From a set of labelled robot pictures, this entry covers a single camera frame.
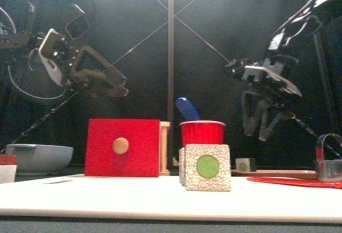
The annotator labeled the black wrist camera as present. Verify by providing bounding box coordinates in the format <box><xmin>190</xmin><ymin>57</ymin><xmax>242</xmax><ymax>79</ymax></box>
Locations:
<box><xmin>64</xmin><ymin>0</ymin><xmax>98</xmax><ymax>40</ymax></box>
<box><xmin>223</xmin><ymin>58</ymin><xmax>251</xmax><ymax>77</ymax></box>

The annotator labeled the light wooden box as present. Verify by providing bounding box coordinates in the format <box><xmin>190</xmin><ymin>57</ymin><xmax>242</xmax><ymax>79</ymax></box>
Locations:
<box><xmin>159</xmin><ymin>120</ymin><xmax>173</xmax><ymax>177</ymax></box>

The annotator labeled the red toy knife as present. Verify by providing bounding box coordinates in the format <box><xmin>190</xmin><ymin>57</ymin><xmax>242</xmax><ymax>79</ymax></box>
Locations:
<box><xmin>246</xmin><ymin>176</ymin><xmax>342</xmax><ymax>190</ymax></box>

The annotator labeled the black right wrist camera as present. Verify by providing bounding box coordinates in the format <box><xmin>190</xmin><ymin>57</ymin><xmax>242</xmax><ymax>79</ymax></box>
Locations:
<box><xmin>223</xmin><ymin>58</ymin><xmax>251</xmax><ymax>77</ymax></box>

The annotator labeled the grey vertical frame post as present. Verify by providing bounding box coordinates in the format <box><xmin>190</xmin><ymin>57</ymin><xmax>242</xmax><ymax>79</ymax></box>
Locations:
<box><xmin>167</xmin><ymin>0</ymin><xmax>177</xmax><ymax>178</ymax></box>

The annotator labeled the red-fronted wooden drawer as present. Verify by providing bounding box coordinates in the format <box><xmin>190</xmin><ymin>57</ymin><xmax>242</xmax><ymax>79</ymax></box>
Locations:
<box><xmin>84</xmin><ymin>118</ymin><xmax>162</xmax><ymax>178</ymax></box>

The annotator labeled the thin diagonal brace wire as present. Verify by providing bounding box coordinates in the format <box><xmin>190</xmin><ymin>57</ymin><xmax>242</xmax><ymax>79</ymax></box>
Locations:
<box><xmin>130</xmin><ymin>0</ymin><xmax>342</xmax><ymax>158</ymax></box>
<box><xmin>12</xmin><ymin>0</ymin><xmax>225</xmax><ymax>143</ymax></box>

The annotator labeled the red plastic cup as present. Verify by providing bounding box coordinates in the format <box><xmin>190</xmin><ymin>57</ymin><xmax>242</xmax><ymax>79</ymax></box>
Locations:
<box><xmin>179</xmin><ymin>120</ymin><xmax>227</xmax><ymax>146</ymax></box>

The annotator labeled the blue plastic utensil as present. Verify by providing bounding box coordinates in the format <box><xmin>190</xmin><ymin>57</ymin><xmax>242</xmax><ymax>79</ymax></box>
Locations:
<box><xmin>175</xmin><ymin>96</ymin><xmax>202</xmax><ymax>122</ymax></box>

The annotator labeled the white cutting board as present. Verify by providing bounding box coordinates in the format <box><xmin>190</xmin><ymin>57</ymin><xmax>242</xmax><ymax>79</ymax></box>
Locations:
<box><xmin>0</xmin><ymin>174</ymin><xmax>342</xmax><ymax>225</ymax></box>

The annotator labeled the grey bowl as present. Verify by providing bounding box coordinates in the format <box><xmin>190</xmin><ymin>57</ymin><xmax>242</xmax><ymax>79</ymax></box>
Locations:
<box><xmin>4</xmin><ymin>143</ymin><xmax>75</xmax><ymax>175</ymax></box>

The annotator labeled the toy sushi roll piece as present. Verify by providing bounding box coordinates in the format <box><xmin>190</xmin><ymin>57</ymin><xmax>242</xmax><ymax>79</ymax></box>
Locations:
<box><xmin>183</xmin><ymin>143</ymin><xmax>234</xmax><ymax>192</ymax></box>

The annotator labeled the metal container with handle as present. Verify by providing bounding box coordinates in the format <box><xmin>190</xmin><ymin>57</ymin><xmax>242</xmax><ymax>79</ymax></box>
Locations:
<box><xmin>314</xmin><ymin>132</ymin><xmax>342</xmax><ymax>182</ymax></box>

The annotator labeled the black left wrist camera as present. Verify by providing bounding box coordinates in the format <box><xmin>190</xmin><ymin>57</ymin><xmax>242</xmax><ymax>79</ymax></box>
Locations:
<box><xmin>64</xmin><ymin>0</ymin><xmax>98</xmax><ymax>40</ymax></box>

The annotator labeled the red and white container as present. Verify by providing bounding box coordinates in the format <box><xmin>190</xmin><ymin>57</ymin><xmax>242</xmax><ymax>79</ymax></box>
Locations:
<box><xmin>0</xmin><ymin>154</ymin><xmax>19</xmax><ymax>185</ymax></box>

